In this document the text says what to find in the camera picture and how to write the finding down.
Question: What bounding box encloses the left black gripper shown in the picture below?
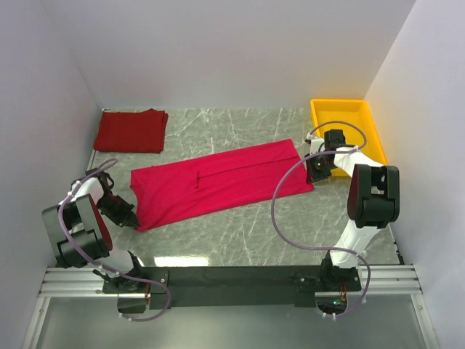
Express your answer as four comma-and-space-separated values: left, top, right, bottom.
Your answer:
96, 193, 140, 228

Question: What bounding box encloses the pink t shirt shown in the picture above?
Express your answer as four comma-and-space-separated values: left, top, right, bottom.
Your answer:
130, 139, 314, 232

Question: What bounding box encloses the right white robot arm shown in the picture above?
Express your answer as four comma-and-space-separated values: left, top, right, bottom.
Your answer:
305, 129, 400, 290

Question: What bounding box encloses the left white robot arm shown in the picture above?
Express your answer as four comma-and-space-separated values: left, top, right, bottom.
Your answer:
41, 172, 145, 292

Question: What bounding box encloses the yellow plastic tray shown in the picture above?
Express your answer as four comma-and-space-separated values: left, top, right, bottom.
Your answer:
310, 99, 387, 164

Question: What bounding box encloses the folded dark red t shirt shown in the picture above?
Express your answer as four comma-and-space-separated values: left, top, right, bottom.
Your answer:
93, 108, 169, 153

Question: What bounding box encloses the black base beam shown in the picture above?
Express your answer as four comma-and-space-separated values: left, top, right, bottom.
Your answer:
101, 264, 364, 310

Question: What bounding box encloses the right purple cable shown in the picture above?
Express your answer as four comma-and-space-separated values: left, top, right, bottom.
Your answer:
271, 121, 372, 319

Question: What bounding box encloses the aluminium frame rail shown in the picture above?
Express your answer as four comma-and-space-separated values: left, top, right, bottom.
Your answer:
21, 148, 437, 349

